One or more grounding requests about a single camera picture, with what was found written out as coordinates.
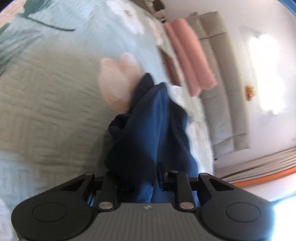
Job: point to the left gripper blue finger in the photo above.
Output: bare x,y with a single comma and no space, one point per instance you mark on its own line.
163,178

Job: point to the red wall ornament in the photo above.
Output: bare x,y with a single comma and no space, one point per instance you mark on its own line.
249,92

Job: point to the floral green bedspread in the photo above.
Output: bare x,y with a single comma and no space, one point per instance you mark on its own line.
53,118

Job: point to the grey and orange curtain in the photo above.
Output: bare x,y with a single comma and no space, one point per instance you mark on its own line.
261,170

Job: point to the grey upholstered headboard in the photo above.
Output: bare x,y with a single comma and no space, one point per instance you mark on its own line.
224,105

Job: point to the brown tablet case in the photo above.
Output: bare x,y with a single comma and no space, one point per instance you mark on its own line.
169,65

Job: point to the folded pink blanket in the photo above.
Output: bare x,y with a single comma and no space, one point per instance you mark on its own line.
191,56

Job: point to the navy blue garment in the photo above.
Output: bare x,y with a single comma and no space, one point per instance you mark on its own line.
152,131

